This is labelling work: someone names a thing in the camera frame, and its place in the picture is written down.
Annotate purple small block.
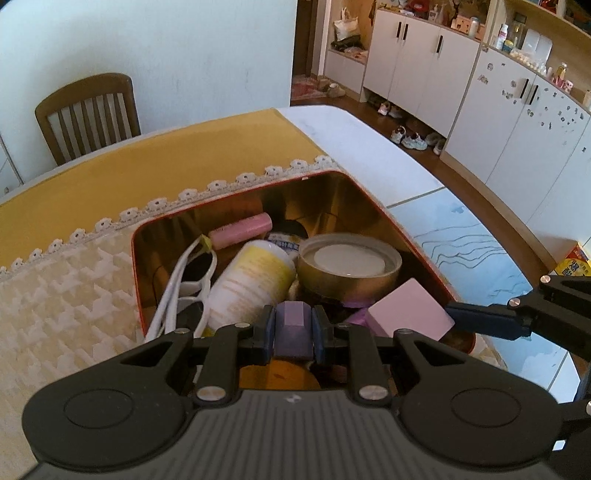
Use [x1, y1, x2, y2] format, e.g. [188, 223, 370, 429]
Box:
[274, 301, 314, 361]

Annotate orange fruit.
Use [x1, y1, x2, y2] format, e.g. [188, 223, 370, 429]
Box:
[238, 359, 321, 391]

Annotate white frame sunglasses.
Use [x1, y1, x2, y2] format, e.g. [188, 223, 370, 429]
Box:
[144, 235, 217, 343]

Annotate round gold tin mirror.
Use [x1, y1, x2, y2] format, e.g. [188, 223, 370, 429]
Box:
[297, 233, 403, 304]

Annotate white yellow lotion bottle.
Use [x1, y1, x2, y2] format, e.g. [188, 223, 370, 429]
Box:
[207, 240, 296, 331]

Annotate pink rectangular block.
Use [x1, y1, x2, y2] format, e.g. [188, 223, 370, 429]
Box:
[367, 278, 455, 340]

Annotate red metal tin box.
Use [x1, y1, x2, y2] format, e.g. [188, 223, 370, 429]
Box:
[129, 169, 478, 388]

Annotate pink cylinder tube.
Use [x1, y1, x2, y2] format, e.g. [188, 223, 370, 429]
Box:
[208, 213, 273, 250]

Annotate purple spiky plush toy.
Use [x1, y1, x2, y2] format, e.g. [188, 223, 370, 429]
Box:
[344, 302, 374, 328]

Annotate quilted beige table mat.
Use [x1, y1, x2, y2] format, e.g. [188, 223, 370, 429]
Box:
[0, 155, 509, 480]

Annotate yellow table cloth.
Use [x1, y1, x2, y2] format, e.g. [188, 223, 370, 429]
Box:
[1, 109, 322, 272]

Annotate white sneakers pair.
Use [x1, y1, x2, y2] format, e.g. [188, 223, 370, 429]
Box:
[390, 126, 428, 151]

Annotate beige slippers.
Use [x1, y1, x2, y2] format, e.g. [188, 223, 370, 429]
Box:
[318, 78, 346, 98]

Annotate red patterned door rug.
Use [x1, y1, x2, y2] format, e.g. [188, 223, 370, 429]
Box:
[290, 75, 332, 102]

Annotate brown wooden chair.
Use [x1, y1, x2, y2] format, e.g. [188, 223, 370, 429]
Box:
[35, 73, 140, 166]

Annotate white drawer cabinet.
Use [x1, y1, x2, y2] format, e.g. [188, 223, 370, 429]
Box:
[0, 138, 23, 196]

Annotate white tote bag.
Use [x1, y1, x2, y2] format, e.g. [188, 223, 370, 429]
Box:
[332, 7, 361, 42]

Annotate white wall cabinets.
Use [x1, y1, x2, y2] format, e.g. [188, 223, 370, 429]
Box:
[322, 0, 591, 250]

